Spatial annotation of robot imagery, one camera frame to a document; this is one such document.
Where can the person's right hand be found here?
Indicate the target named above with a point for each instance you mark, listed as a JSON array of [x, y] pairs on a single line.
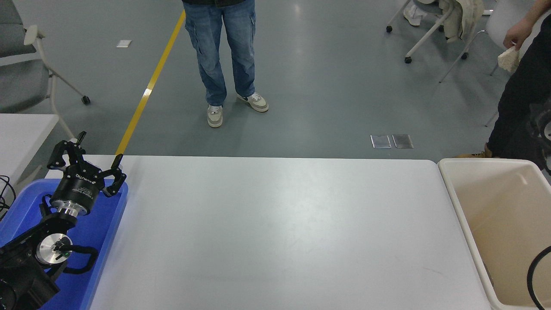
[[518, 32]]

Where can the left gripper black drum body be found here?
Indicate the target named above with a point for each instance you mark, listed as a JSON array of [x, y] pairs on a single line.
[[79, 191]]

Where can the blue plastic tray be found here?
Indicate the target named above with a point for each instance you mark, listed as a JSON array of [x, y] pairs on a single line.
[[105, 224]]

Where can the white table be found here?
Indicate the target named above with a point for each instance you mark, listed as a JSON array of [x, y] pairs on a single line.
[[21, 133]]

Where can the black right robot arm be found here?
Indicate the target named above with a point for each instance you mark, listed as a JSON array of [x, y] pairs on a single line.
[[530, 275]]

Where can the person's right forearm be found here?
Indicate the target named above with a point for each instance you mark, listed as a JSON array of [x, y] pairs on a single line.
[[540, 10]]

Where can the beige jacket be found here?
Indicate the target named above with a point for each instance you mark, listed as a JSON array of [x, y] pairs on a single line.
[[465, 17]]

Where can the white plastic chair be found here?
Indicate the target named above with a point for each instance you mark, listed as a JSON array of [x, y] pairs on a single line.
[[503, 17]]

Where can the silver floor plate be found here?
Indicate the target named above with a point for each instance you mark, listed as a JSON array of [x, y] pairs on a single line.
[[381, 141], [402, 141]]

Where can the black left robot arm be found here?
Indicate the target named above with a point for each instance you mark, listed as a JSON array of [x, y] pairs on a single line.
[[21, 280]]

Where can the pale rice snack bar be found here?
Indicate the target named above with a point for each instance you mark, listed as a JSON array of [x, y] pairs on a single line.
[[509, 61]]

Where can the person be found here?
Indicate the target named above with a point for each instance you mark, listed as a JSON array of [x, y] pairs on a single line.
[[516, 107], [224, 51]]

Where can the grey office chair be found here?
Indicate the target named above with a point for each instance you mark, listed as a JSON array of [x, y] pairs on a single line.
[[21, 82]]

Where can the large pale plastic bin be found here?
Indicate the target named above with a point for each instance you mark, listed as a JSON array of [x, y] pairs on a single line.
[[473, 189]]

